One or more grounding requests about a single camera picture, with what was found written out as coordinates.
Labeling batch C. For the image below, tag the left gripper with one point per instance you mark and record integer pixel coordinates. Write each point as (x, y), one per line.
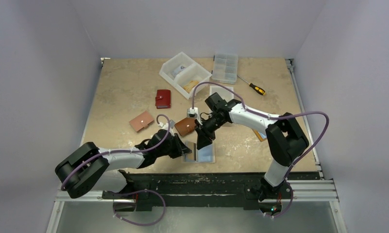
(180, 148)

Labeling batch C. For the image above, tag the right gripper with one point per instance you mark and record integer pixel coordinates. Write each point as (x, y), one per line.
(202, 128)

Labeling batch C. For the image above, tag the tan card holder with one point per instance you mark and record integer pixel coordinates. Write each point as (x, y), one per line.
(261, 137)

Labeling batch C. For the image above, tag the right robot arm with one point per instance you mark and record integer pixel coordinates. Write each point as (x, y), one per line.
(283, 133)

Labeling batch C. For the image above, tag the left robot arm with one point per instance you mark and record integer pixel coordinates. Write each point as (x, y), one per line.
(80, 172)

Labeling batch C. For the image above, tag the brown card holder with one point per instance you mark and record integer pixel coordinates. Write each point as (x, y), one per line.
(185, 126)

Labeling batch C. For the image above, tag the pink card holder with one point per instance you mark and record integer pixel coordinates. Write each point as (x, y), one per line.
(142, 121)

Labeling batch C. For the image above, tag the red card holder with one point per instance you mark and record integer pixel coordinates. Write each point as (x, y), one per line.
(163, 99)

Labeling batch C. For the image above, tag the card in bin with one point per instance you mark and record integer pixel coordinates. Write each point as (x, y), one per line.
(177, 70)

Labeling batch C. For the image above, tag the white small bin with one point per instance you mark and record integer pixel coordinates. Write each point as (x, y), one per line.
(223, 93)

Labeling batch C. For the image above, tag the yellow item in bin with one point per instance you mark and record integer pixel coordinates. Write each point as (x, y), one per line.
(190, 85)

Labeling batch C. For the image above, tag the clear compartment organizer box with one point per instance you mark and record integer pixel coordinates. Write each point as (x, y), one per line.
(225, 68)

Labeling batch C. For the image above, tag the white divided bin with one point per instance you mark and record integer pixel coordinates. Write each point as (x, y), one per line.
(193, 71)

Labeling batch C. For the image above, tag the yellow black screwdriver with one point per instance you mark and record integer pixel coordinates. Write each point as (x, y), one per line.
(256, 88)

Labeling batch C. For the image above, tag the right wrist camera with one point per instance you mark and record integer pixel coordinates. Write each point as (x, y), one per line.
(193, 112)

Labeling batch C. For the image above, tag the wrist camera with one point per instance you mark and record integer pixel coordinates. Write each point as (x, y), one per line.
(169, 126)
(193, 112)

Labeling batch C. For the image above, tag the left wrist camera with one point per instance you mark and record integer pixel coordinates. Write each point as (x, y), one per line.
(169, 126)

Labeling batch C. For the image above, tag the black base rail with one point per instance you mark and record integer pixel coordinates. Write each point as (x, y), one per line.
(241, 190)

